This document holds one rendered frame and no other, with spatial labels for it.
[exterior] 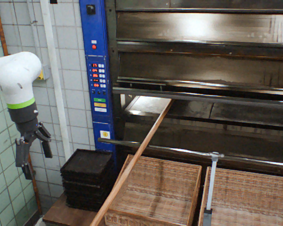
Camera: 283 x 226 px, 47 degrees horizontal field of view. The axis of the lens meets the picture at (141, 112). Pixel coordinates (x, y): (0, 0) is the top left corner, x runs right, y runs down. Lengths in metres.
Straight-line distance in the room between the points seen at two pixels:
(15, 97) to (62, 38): 1.28
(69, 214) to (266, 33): 1.73
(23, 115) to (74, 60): 1.26
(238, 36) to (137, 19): 0.62
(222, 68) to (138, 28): 0.58
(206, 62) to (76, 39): 0.88
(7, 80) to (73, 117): 1.49
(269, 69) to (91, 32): 1.13
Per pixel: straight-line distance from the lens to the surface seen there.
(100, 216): 1.47
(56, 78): 2.47
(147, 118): 2.30
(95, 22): 2.18
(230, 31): 2.00
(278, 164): 1.90
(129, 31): 2.12
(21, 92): 1.12
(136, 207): 2.41
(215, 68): 2.08
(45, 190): 3.15
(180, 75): 2.11
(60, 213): 2.47
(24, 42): 2.54
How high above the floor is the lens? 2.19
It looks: 26 degrees down
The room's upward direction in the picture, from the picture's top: 2 degrees counter-clockwise
